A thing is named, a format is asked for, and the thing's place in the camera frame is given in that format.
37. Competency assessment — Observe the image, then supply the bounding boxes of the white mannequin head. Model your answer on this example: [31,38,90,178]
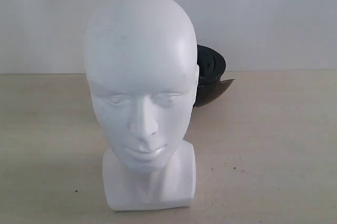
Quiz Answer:
[84,0,199,211]

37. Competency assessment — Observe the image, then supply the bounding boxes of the black helmet with tinted visor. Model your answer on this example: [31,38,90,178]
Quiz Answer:
[193,45,234,107]

